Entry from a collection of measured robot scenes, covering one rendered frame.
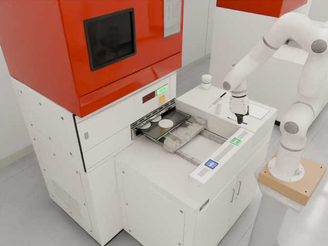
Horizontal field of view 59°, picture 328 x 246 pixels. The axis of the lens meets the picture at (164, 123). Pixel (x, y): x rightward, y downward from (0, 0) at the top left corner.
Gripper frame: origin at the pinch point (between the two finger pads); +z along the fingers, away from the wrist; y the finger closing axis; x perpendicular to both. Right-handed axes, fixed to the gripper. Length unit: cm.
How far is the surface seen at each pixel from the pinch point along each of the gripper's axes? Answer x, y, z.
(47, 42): -66, -58, -59
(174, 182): -38, -21, 26
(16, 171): -67, -209, 70
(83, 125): -63, -56, -15
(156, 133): -19, -50, 12
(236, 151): -7.0, 1.1, 16.3
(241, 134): 8.5, -4.4, 15.4
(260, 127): 24.0, 0.8, 16.5
